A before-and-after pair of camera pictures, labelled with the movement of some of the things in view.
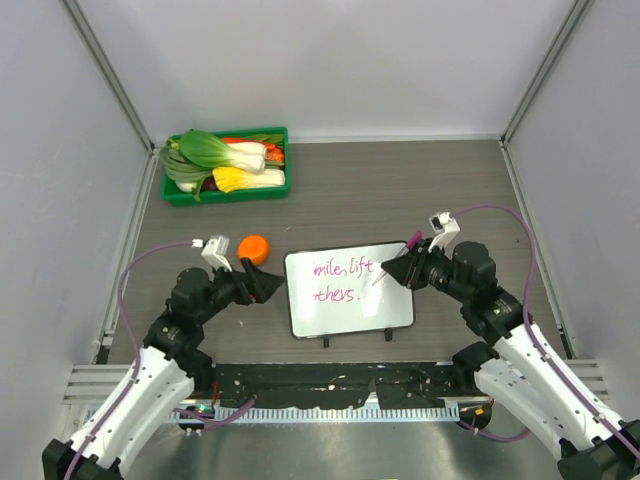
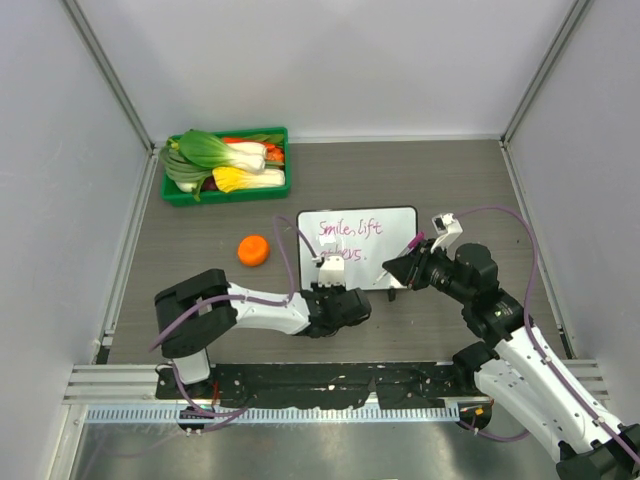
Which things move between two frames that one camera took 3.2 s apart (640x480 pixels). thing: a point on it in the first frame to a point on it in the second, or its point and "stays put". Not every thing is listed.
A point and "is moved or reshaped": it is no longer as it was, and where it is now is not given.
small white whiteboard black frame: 345,290 is moved or reshaped
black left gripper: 260,285 to 339,289
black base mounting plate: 319,385 stays put
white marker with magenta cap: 413,240 stays put
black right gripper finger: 404,268 stays put
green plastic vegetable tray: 172,194 stays put
